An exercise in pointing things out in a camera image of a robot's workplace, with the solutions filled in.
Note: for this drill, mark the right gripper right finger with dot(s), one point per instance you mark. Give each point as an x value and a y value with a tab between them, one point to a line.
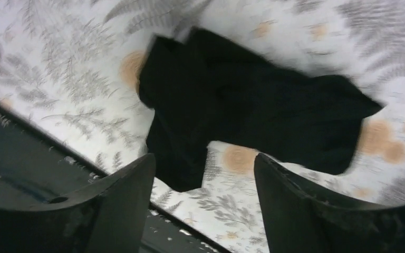
302	216

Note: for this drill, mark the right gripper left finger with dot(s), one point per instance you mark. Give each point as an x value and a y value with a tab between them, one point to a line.
106	216

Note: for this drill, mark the black underwear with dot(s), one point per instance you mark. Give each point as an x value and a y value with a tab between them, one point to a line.
209	88

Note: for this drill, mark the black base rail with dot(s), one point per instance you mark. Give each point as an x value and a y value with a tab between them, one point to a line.
36	169

